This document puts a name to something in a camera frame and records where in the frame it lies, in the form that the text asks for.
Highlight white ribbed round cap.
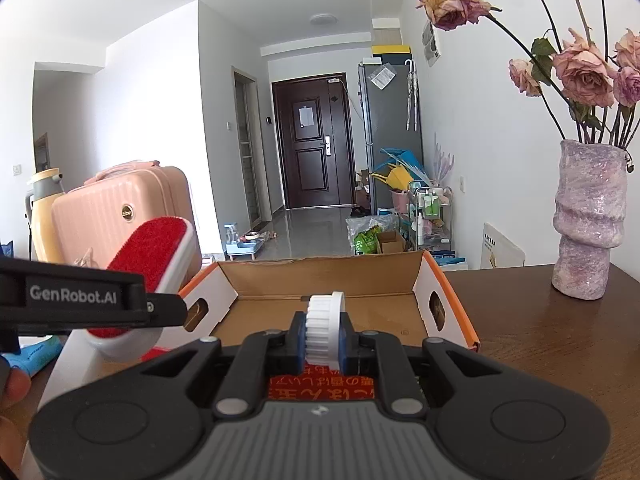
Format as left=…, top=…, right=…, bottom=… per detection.
left=306, top=292, right=345, bottom=370

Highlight red white lint brush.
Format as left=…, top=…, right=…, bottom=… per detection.
left=86, top=217, right=198, bottom=362

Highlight person's left hand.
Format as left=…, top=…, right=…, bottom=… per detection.
left=1, top=368, right=32, bottom=474

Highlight blue tissue pack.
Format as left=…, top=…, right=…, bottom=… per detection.
left=1, top=336, right=63, bottom=378

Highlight orange red cardboard box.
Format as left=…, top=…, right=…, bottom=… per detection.
left=144, top=252, right=480, bottom=401

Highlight pink hard suitcase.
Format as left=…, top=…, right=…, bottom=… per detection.
left=52, top=160, right=194, bottom=269

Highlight green plastic bag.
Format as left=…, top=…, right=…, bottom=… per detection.
left=352, top=226, right=382, bottom=255

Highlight small brown cardboard box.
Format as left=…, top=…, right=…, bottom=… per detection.
left=376, top=231, right=406, bottom=255

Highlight yellow thermos jug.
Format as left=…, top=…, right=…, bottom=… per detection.
left=25, top=168, right=64, bottom=263

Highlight metal trolley rack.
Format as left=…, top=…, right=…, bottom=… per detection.
left=407, top=181, right=452, bottom=252

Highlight dark brown entrance door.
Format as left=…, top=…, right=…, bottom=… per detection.
left=272, top=73, right=355, bottom=209

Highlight grey refrigerator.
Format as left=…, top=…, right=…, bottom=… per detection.
left=358, top=56, right=423, bottom=212

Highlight white umbrella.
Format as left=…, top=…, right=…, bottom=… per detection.
left=405, top=58, right=419, bottom=132

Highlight purple textured vase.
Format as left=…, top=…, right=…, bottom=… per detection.
left=552, top=140, right=627, bottom=301

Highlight yellow box on refrigerator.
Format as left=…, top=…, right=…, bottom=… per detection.
left=371, top=44, right=412, bottom=58

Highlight dried pink rose bouquet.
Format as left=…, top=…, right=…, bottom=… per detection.
left=418, top=0, right=639, bottom=152

